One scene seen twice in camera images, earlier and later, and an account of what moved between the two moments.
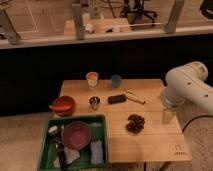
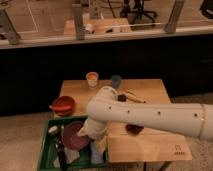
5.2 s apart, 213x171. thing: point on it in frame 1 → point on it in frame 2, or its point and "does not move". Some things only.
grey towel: [69, 156] does not move
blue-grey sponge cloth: [97, 152] does not move
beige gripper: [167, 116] → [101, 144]
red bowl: [64, 106] does not move
